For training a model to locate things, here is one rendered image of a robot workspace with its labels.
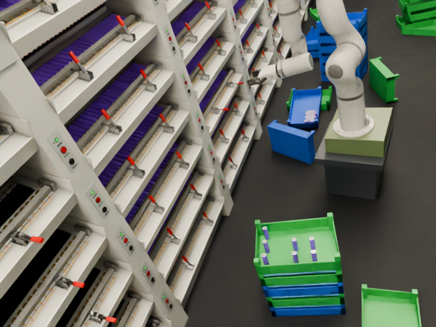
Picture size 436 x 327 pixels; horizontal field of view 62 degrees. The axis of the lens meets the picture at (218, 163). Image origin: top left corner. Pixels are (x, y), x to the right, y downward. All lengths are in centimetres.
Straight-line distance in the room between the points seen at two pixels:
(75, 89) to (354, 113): 120
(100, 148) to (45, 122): 24
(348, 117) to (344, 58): 31
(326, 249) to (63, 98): 103
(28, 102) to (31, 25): 20
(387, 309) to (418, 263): 27
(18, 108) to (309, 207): 150
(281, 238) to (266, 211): 57
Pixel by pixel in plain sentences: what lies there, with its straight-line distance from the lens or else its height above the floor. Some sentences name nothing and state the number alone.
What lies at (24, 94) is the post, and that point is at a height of 121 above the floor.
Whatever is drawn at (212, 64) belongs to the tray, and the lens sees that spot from 197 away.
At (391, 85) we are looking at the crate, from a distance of 266.
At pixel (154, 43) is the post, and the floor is 104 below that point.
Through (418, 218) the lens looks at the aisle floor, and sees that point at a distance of 197.
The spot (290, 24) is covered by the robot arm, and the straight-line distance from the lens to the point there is 170.
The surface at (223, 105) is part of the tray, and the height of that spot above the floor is 52.
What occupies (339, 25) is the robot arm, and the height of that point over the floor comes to 90.
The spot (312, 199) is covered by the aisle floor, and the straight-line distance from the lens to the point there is 205.
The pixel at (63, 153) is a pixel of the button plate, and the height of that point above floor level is 103.
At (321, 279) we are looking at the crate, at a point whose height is 27.
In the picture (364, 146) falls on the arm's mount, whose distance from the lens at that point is 182.
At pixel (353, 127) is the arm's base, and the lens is 183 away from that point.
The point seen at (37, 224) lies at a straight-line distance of 106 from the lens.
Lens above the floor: 149
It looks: 38 degrees down
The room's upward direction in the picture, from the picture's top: 20 degrees counter-clockwise
